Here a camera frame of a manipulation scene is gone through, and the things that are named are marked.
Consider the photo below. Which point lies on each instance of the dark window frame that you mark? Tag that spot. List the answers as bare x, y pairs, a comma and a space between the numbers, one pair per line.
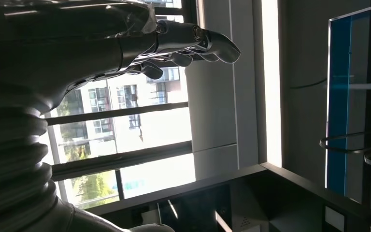
124, 160

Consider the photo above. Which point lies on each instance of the black inbound scanning machine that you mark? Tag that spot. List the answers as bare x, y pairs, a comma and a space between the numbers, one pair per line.
284, 198

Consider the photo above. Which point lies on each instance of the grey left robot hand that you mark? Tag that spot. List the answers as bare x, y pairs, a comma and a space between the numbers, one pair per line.
60, 48

